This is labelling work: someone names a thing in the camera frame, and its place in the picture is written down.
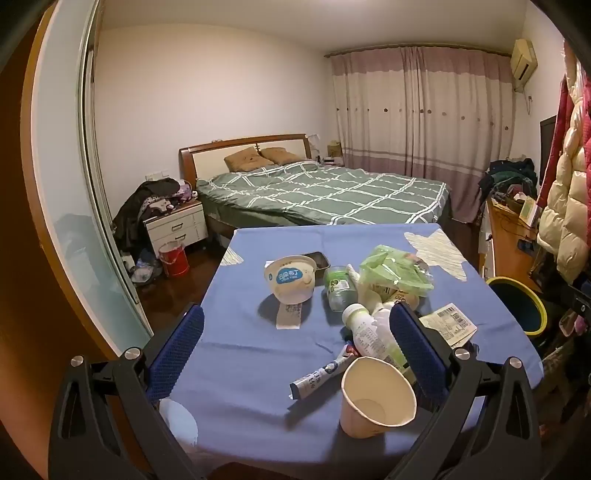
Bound cream puffer jacket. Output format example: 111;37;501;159
537;58;591;284

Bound beige paper cup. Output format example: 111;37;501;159
341;357;417;439

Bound green and white box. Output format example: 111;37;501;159
518;193;540;224

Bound blue star print tablecloth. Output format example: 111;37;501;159
157;223;544;478

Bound bed with green quilt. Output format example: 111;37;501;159
196;161;448;226

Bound dark clothes pile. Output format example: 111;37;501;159
112;178;182;254

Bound black monitor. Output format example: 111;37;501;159
539;115;558;186

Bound pink and white curtain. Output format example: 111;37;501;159
324;43;517;224

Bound white barcode drink carton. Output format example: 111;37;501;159
417;303;478;349

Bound brown pillow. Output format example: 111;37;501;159
224;150;273;173
260;147;304;165

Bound clear bottle green label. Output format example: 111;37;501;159
322;266;359;311

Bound frosted glass sliding door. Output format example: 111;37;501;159
25;0;155;361

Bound peeled paper lid strip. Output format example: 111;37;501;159
276;302;304;330

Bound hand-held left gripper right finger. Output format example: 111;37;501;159
390;302;543;480

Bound white nightstand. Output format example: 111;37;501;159
142;199;208;254

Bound red bucket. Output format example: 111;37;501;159
158;241;190;278

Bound white toothpaste tube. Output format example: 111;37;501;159
289;354;366;400

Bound blue bin yellow rim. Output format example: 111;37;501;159
486;276;548;335

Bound small black tray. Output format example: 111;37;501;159
299;251;330;274

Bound mixed clothes heap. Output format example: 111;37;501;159
478;158;537;200

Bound red jacket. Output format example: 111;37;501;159
536;39;583;200

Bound wooden desk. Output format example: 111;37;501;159
478;198;555;292

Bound green plastic bag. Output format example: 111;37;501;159
359;244;435;297

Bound white plastic drink bottle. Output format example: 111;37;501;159
342;303;413;371

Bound wooden bed headboard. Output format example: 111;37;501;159
178;133;314;185

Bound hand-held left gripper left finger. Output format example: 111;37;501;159
48;305;206;480

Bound white pudding cup blue label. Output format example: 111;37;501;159
264;255;320;304

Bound plastic bags on floor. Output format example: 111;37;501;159
124;255;163;286

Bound wall air conditioner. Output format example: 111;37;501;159
510;38;539;94

